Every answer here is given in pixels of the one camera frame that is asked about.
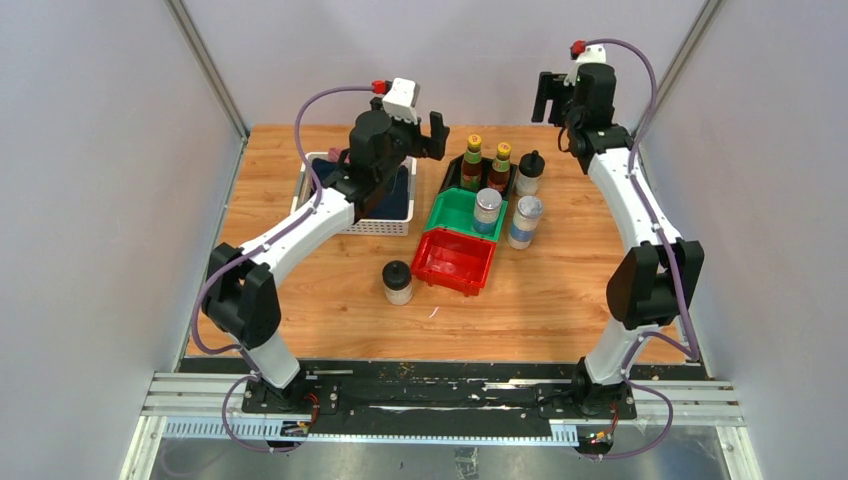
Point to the aluminium rail frame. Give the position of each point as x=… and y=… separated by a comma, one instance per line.
x=176, y=408

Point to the silver lid jar back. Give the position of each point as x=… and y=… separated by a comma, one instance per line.
x=487, y=207

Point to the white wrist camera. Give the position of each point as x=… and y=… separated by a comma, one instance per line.
x=582, y=52
x=400, y=101

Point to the silver lid jar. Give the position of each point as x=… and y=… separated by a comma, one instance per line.
x=526, y=218
x=487, y=207

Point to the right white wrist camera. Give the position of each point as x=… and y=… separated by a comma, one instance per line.
x=582, y=52

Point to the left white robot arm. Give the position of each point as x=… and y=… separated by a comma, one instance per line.
x=240, y=295

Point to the pink cloth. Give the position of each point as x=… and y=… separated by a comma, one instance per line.
x=338, y=155

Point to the red plastic bin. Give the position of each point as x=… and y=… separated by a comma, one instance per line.
x=453, y=260

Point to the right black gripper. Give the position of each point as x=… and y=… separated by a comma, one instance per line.
x=552, y=88

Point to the black cap shaker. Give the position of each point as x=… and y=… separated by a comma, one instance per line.
x=397, y=282
x=530, y=171

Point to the yellow cap sauce bottle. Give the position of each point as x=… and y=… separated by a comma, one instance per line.
x=499, y=174
x=471, y=166

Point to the green plastic bin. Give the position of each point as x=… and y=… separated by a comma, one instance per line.
x=453, y=210

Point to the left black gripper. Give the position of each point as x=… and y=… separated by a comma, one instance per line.
x=422, y=146

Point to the white plastic basket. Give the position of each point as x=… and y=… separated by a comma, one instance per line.
x=304, y=191

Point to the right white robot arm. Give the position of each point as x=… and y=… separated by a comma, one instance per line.
x=654, y=284

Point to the dark blue cloth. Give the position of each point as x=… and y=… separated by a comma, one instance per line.
x=392, y=206

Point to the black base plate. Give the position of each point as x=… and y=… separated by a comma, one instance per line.
x=447, y=402

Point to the black cap shaker back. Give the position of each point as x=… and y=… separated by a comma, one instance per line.
x=530, y=171

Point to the black cap shaker front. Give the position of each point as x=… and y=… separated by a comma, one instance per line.
x=397, y=282

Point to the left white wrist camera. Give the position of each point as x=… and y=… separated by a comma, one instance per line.
x=400, y=101

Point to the black plastic bin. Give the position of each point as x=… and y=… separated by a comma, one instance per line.
x=453, y=177

